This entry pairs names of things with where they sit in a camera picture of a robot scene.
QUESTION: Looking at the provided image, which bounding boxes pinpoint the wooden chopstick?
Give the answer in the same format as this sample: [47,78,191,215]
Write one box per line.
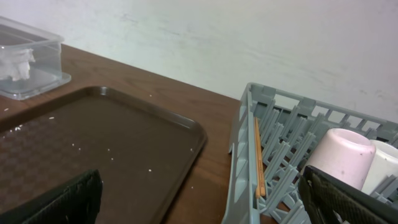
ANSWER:
[257,119,266,197]
[254,117,261,198]

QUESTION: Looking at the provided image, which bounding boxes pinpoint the small pink dish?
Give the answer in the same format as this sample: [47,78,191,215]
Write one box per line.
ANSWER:
[305,128,376,190]

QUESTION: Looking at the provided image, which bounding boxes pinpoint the grey dishwasher rack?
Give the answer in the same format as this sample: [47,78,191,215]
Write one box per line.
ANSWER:
[222,83,397,223]

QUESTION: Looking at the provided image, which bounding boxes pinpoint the clear plastic bin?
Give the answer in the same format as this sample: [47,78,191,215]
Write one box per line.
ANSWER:
[1,17,71,100]

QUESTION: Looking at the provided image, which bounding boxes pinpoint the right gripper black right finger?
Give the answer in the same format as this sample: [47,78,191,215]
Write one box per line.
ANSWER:
[298,166,397,224]

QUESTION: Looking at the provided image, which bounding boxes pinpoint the white napkin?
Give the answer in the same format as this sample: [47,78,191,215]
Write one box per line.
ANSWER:
[1,49,35,82]

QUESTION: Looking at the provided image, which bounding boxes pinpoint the cream plastic cup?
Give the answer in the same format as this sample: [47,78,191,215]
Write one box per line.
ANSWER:
[361,140,398,195]

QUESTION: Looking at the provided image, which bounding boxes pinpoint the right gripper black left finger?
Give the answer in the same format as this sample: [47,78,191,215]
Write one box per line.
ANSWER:
[1,169,103,224]

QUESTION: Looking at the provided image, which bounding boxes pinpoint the dark brown serving tray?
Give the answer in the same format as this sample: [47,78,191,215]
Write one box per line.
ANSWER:
[1,86,207,223]

